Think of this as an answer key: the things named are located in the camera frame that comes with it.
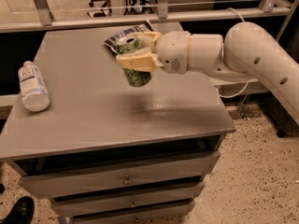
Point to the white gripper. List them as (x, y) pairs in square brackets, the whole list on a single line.
[(172, 50)]

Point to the green soda can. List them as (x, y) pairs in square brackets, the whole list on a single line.
[(132, 56)]

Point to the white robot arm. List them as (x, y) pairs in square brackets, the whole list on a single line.
[(246, 51)]

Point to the blue chip bag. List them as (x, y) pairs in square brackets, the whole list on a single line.
[(112, 41)]

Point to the grey drawer cabinet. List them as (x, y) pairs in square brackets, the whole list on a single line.
[(96, 118)]

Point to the clear plastic water bottle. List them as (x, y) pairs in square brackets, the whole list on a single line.
[(34, 93)]

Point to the top grey drawer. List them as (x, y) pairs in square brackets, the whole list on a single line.
[(120, 175)]

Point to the grey drawer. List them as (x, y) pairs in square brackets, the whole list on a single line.
[(133, 216), (120, 175), (128, 199)]

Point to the middle grey drawer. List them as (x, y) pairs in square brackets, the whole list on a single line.
[(128, 199)]

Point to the dark cart on floor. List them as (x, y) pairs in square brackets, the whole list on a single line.
[(282, 119)]

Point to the bottom grey drawer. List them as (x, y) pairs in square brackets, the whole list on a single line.
[(133, 216)]

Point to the black shoe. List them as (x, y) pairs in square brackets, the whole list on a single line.
[(22, 212)]

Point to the metal railing frame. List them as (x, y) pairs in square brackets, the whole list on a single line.
[(46, 15)]

